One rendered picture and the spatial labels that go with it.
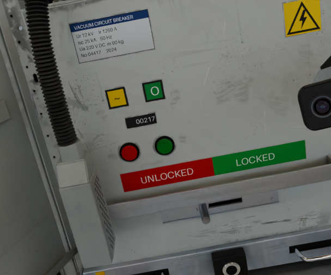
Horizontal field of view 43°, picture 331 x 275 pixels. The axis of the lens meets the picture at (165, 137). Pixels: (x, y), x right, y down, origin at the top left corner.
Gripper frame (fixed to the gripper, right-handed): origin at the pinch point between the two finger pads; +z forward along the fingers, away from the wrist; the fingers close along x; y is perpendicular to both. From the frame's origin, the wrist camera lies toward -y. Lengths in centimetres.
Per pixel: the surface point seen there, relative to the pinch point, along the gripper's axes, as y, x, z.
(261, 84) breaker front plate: -0.6, 2.4, 12.2
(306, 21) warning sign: 7.0, 10.0, 8.1
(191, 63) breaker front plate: -10.8, 8.5, 13.4
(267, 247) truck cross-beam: -3.4, -27.1, 19.6
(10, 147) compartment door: -44, 3, 39
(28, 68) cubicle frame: -36, 17, 38
